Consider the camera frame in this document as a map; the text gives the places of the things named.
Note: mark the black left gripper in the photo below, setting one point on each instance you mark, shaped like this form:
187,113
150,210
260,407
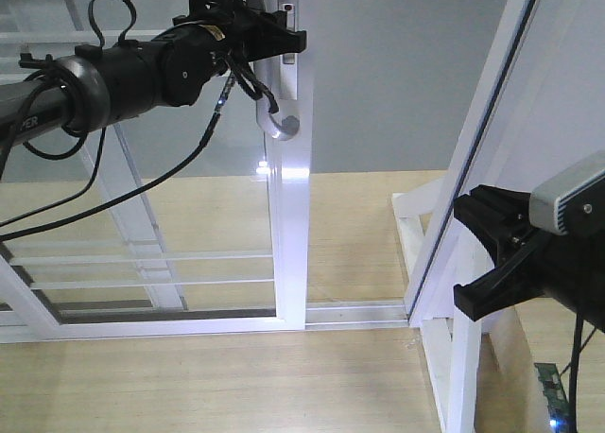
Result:
262,35

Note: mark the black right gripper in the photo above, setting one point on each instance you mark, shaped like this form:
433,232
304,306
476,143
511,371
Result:
568,269

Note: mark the grey metal door handle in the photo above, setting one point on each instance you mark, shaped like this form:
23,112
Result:
278,73

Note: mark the white framed sliding glass door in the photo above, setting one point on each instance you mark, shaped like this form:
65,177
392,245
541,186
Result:
240,222

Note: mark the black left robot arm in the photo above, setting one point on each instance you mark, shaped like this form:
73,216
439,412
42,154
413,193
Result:
99,86

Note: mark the aluminium floor door track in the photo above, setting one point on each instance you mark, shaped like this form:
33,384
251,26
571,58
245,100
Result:
363,315

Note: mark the white wooden support brace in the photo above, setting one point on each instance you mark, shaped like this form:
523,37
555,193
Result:
450,340

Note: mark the green circuit board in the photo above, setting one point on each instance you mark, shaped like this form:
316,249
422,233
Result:
554,394

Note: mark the fixed white framed glass panel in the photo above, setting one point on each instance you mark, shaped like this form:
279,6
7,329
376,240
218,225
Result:
84,233

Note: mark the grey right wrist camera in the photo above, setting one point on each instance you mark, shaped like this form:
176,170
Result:
572,202

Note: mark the white door jamb frame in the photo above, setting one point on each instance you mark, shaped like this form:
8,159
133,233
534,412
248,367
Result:
472,159

